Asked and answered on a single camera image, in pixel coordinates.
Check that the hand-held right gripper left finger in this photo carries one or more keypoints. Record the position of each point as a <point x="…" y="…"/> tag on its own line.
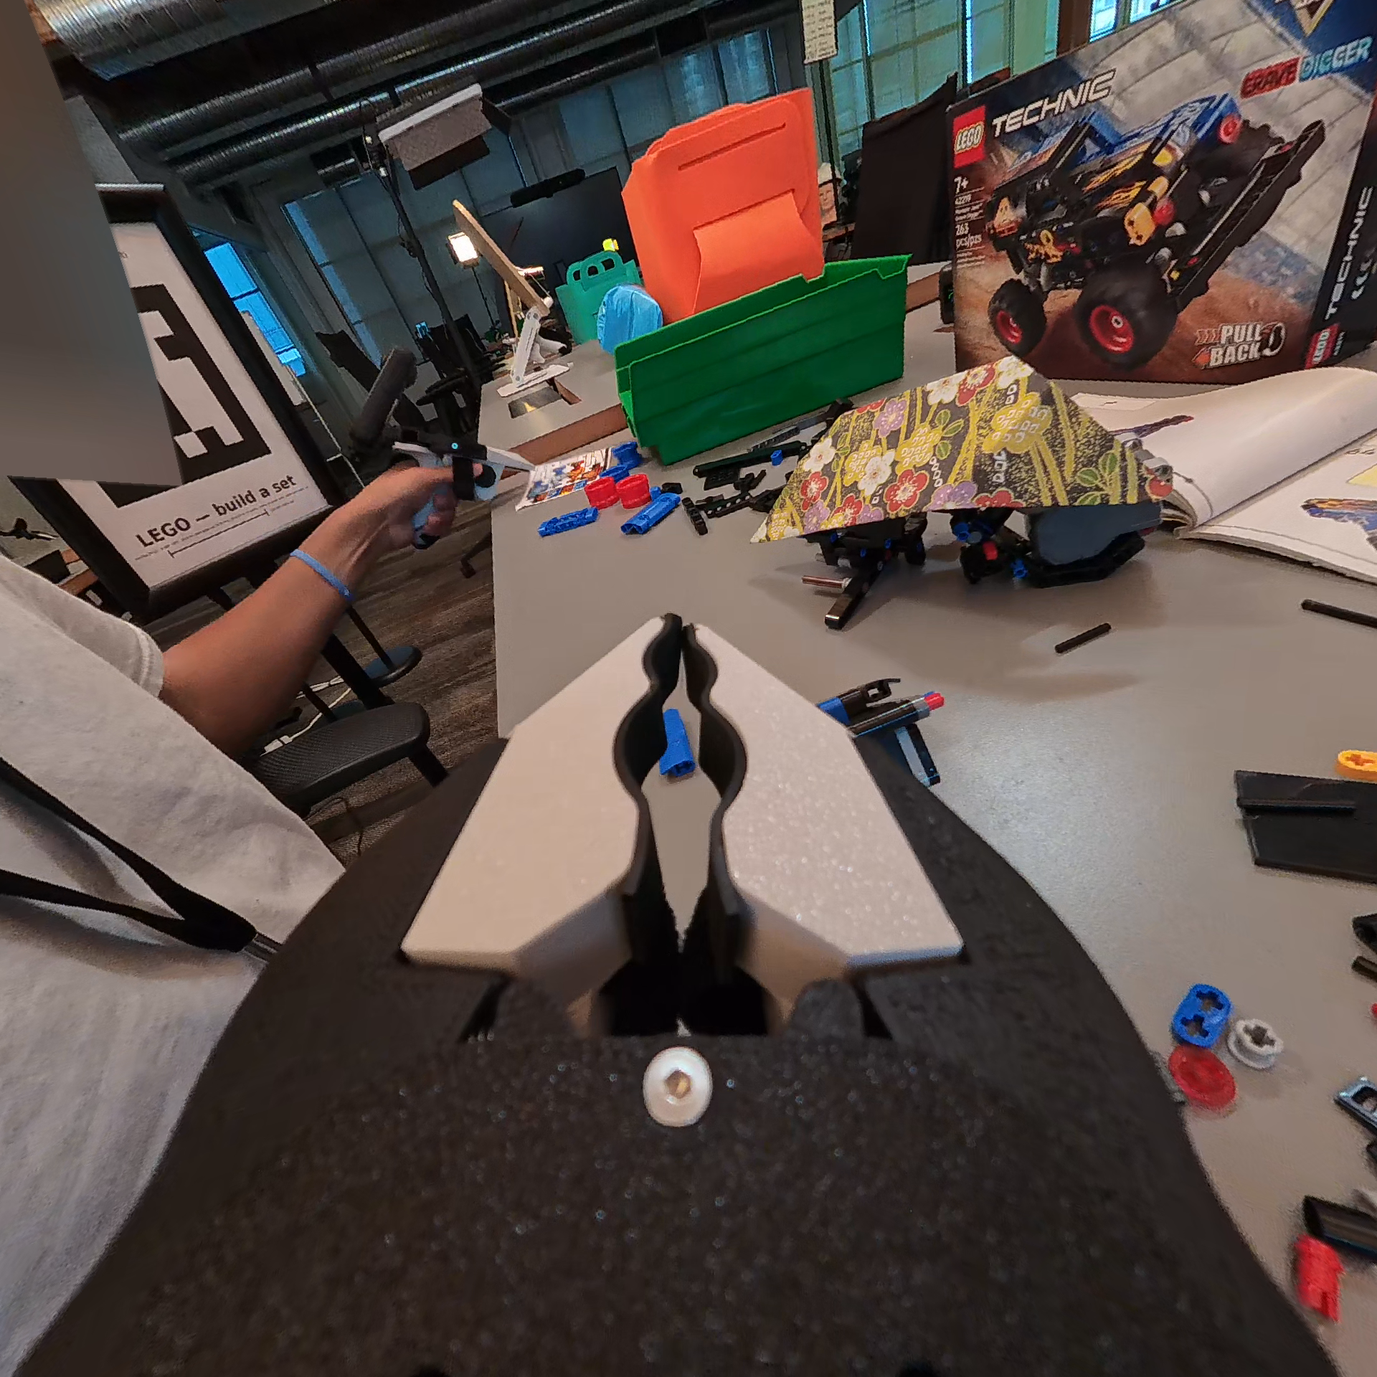
<point x="538" y="850"/>

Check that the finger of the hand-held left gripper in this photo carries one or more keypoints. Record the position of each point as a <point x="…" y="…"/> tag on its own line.
<point x="504" y="463"/>

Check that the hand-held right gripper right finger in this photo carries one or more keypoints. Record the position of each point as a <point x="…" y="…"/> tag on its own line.
<point x="828" y="850"/>

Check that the small blue lego pin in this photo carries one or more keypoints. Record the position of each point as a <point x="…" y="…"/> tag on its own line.
<point x="676" y="745"/>

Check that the person's left forearm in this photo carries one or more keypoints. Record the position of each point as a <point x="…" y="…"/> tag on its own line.
<point x="259" y="640"/>

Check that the blue lego beam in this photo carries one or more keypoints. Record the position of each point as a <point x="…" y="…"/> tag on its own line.
<point x="568" y="523"/>

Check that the red lego wheel hub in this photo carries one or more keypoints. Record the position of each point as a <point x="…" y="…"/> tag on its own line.
<point x="601" y="493"/>
<point x="634" y="490"/>

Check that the blue black lego subassembly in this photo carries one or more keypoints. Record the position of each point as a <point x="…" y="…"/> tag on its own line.
<point x="888" y="719"/>

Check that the blue lego connector block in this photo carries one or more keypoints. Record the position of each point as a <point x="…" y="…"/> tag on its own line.
<point x="652" y="513"/>

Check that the pile of black lego pieces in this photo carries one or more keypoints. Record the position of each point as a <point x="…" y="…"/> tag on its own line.
<point x="742" y="474"/>

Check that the short black lego axle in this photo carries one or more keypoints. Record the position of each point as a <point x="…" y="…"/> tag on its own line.
<point x="1082" y="639"/>

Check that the black lego vehicle chassis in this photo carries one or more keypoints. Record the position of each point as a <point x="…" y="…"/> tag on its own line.
<point x="1076" y="544"/>

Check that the blue lego axle connector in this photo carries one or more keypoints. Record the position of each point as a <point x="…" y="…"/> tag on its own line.
<point x="1198" y="1018"/>

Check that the red round lego piece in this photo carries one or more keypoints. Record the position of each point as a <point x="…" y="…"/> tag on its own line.
<point x="1202" y="1078"/>

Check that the grey lego bush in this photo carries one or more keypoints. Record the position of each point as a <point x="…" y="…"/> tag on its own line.
<point x="1256" y="1045"/>

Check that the black lego panel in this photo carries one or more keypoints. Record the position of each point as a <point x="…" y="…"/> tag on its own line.
<point x="1307" y="828"/>

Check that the orange lego piece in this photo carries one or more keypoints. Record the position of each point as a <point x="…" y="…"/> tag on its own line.
<point x="1359" y="764"/>

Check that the long black lego axle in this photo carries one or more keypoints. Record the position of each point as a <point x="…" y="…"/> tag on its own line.
<point x="1340" y="615"/>

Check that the grey blue lego piece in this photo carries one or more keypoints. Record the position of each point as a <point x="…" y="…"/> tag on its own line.
<point x="1360" y="1104"/>

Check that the black curved lego piece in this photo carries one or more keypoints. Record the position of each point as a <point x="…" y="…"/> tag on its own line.
<point x="1340" y="1224"/>

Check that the red lego pin piece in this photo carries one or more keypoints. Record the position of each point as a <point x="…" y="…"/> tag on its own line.
<point x="1319" y="1279"/>

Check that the lego set cardboard box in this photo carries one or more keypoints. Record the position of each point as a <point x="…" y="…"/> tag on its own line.
<point x="1162" y="216"/>

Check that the person's left hand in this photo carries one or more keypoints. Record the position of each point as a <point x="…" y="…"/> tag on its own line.
<point x="382" y="511"/>

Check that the colourful sticker sheet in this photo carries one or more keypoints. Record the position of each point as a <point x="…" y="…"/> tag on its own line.
<point x="554" y="480"/>

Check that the blue wristband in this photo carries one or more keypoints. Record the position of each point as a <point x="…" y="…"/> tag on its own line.
<point x="323" y="574"/>

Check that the green plastic basket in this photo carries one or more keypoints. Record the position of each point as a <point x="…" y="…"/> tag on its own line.
<point x="581" y="296"/>

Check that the light blue plastic bag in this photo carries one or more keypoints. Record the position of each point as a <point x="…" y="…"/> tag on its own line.
<point x="630" y="321"/>

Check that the wooden board on white stand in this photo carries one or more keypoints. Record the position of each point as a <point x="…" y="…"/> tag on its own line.
<point x="501" y="269"/>

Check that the black mesh office chair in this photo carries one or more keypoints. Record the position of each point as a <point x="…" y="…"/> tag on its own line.
<point x="345" y="745"/>

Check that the black monitor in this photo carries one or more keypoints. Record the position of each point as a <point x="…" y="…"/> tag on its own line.
<point x="566" y="222"/>

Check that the framed sign board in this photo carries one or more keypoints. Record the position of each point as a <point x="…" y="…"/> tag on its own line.
<point x="216" y="517"/>

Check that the green plastic bin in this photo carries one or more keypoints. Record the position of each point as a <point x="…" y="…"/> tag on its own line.
<point x="764" y="366"/>

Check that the studio light panel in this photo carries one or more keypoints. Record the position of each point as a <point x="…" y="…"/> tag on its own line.
<point x="441" y="131"/>

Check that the orange plastic bin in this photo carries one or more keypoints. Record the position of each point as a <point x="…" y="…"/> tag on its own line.
<point x="720" y="204"/>

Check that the floral patterned paper sheet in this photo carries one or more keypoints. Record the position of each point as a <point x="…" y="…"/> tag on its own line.
<point x="947" y="452"/>

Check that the person's white shirt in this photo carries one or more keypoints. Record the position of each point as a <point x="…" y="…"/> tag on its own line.
<point x="97" y="1022"/>

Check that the open instruction booklet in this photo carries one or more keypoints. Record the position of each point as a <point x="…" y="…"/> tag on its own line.
<point x="1258" y="463"/>

